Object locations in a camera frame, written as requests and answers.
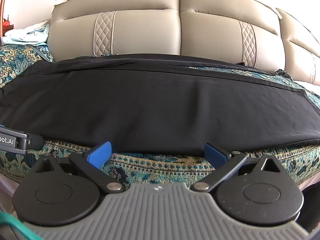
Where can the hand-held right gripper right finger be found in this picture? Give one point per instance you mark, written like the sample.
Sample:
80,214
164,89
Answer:
214,155

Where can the beige leather sofa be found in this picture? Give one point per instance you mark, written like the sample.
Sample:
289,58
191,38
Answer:
150,30

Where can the teal paisley blanket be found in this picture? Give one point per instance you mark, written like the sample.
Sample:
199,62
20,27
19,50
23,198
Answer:
155,162

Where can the light blue cloth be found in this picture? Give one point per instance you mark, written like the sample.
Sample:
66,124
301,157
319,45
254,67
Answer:
30,33

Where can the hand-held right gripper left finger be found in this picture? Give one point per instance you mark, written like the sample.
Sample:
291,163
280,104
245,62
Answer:
100,153

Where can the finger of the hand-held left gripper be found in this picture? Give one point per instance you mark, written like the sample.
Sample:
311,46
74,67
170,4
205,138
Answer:
36,141

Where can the brown wooden furniture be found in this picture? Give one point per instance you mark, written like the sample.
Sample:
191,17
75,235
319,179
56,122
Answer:
6,27

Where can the black pants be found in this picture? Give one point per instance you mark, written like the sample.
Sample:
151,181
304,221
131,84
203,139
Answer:
155,105

